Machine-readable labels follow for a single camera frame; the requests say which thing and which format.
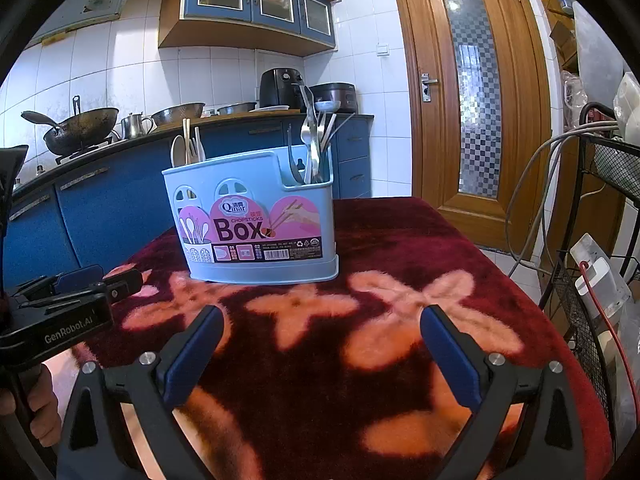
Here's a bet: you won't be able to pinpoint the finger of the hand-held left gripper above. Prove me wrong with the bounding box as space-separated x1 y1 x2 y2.
14 265 107 298
19 268 147 309

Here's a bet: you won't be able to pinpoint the person's left hand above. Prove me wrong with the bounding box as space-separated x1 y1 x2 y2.
0 363 63 445

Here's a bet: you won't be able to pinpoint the metal kettle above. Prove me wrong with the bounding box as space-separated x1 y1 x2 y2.
120 112 154 140

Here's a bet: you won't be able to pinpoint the black wire rack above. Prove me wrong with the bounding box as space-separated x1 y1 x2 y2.
537 102 640 411

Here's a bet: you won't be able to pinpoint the large black wok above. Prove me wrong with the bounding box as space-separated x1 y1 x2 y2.
44 96 120 156

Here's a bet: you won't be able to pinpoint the dark rice cooker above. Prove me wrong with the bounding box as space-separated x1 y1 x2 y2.
311 82 357 113

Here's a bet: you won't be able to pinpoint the metal colander bowl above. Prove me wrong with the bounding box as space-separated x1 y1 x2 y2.
151 102 206 127

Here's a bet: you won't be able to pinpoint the blue kitchen base cabinets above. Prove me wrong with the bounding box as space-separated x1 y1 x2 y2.
0 115 375 281

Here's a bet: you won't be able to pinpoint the white plastic container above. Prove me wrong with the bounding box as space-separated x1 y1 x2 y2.
612 72 640 133

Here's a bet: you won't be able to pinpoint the dark red floral blanket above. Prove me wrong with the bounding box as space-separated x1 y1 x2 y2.
65 196 615 480

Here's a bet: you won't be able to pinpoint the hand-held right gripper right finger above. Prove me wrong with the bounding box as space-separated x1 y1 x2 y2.
420 304 587 480

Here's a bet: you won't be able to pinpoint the light blue utensil holder box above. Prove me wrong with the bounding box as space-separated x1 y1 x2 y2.
161 144 340 283

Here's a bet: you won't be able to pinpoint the blue glass-door wall cabinet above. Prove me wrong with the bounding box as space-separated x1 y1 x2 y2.
159 0 341 58

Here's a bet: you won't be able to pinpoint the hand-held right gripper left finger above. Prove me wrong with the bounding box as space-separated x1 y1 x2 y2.
55 304 224 480

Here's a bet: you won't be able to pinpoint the red cable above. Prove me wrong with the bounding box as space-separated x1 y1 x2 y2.
580 265 636 461

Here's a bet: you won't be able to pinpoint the grey cables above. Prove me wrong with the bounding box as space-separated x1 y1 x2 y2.
505 120 621 276

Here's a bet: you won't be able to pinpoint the black air fryer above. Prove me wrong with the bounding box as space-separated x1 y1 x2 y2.
259 67 305 108

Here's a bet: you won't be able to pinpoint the gas stove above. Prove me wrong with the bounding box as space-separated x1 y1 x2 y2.
55 137 114 166

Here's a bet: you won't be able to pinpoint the cardboard box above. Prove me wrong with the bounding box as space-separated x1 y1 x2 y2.
550 20 579 61

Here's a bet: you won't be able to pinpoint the white power strip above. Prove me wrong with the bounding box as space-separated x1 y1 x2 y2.
570 247 632 321

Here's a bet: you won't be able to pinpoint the white chopstick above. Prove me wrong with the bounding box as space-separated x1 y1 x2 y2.
328 111 357 153

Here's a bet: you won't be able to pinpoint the wooden door with glass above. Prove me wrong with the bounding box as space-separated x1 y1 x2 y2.
389 0 551 251

